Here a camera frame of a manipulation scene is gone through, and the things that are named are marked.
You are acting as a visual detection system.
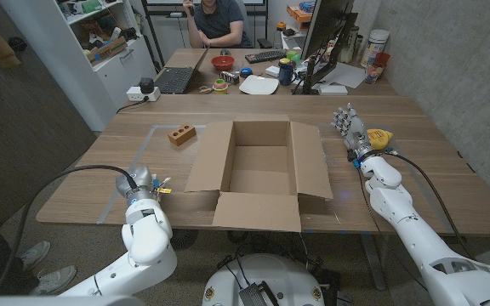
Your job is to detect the black keyboard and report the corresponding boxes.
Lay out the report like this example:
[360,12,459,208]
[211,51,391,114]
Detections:
[244,49,288,65]

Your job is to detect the grey tape strip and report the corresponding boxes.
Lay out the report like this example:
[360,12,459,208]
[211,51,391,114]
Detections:
[151,123,208,129]
[96,125,160,225]

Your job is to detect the yellow banana toy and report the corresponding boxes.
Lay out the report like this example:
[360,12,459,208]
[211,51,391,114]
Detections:
[366,128,395,150]

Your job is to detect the stacked coloured cups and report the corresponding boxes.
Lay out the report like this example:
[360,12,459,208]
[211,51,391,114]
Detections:
[212,78,230,95]

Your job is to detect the open black laptop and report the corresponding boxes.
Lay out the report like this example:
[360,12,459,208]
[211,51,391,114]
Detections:
[154,45,210,95]

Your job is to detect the metal table leg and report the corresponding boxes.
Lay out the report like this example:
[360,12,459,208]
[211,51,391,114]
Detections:
[358,232,387,292]

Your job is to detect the orange box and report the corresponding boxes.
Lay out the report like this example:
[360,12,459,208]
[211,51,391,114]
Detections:
[286,3,316,23]

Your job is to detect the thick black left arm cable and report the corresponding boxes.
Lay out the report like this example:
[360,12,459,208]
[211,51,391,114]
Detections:
[0,164,140,297]

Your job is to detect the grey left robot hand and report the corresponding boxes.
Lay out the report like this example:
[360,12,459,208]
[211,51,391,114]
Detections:
[115,164,155,198]

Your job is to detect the small dark rectangular box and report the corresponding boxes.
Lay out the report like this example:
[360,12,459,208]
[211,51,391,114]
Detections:
[219,70,241,86]

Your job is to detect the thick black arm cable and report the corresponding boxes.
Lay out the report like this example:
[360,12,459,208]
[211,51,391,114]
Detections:
[385,150,475,261]
[0,164,140,297]

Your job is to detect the brown brick with holes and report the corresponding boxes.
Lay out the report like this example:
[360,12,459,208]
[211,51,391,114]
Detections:
[167,122,197,147]

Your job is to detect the grey office chair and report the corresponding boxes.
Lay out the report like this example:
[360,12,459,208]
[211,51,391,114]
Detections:
[235,0,274,49]

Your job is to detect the white robot torso edge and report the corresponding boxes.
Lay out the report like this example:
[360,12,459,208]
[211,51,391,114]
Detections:
[0,294,146,306]

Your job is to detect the open cardboard box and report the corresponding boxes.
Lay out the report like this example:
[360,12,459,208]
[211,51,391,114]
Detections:
[184,113,334,233]

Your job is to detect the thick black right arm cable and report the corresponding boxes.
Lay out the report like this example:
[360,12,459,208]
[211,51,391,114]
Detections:
[385,150,475,261]

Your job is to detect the black round floor base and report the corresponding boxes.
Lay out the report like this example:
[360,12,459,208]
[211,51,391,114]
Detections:
[171,229,199,251]

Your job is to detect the person in dark t-shirt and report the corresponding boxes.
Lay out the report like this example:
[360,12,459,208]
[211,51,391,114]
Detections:
[182,0,254,49]

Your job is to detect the red bowl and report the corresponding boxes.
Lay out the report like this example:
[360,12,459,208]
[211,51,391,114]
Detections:
[210,54,236,72]

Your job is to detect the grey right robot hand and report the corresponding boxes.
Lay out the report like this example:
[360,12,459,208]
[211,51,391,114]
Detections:
[331,102,376,157]

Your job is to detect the white power strip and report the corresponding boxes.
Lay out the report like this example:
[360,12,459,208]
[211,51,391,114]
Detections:
[125,85,162,103]

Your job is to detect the white canister with label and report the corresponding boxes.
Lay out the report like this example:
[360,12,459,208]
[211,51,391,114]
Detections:
[359,28,390,69]

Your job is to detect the small printed cardboard box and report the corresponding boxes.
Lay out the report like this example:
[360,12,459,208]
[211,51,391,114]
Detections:
[85,36,129,67]

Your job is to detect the white paper sheets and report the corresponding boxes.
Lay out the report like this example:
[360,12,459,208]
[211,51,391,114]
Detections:
[316,61,368,90]

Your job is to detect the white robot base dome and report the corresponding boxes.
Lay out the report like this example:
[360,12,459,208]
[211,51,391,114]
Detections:
[202,253,326,306]

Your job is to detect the black power cord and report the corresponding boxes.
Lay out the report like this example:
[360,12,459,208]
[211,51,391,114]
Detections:
[115,98,148,115]

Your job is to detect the grey finned module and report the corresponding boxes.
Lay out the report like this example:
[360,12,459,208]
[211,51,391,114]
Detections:
[238,280,281,306]

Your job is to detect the black monitor on stand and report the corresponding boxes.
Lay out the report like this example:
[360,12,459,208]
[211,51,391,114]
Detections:
[292,0,359,95]

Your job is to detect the white shelf cabinet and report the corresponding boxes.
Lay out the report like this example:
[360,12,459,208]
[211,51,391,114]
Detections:
[0,0,157,133]

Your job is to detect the white plate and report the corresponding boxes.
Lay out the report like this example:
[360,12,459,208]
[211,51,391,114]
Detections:
[238,74,280,96]

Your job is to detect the dark blue mug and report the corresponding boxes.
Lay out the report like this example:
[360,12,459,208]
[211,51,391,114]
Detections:
[277,63,298,87]

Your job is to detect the black plug adapter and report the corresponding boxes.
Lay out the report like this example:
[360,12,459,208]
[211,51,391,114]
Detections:
[139,76,156,94]

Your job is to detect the black round object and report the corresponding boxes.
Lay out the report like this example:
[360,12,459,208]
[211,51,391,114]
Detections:
[7,36,28,53]

